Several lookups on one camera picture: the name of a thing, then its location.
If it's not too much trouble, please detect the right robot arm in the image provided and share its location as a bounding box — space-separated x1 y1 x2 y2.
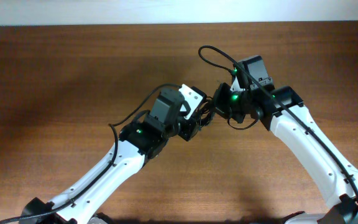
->
213 55 358 223

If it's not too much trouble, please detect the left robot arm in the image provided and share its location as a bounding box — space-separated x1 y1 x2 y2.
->
20 85 206 223

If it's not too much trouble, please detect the black usb cable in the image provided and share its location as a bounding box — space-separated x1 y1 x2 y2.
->
196 96 217 131

